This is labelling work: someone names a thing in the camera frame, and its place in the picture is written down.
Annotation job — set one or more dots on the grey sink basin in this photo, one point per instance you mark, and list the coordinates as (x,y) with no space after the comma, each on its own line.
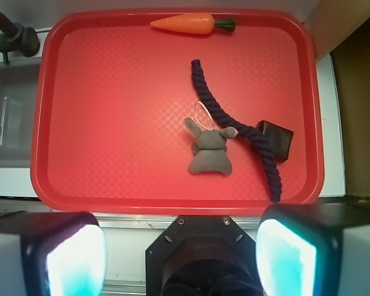
(18,88)

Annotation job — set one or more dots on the black rectangular block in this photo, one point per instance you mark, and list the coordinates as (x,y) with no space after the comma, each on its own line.
(278,138)

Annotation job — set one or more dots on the orange toy carrot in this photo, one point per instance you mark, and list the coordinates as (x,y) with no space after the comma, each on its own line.
(201,23)

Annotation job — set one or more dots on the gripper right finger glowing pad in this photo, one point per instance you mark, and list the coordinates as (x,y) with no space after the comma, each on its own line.
(315,249)

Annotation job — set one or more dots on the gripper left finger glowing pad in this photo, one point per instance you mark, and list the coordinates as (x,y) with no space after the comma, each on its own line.
(51,253)

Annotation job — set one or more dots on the dark metal faucet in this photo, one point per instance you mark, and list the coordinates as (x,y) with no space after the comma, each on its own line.
(14,37)

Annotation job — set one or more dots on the red plastic tray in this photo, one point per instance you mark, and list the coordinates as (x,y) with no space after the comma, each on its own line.
(113,93)

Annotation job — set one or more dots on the grey plush bunny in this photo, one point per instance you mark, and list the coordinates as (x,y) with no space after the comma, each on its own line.
(209,147)

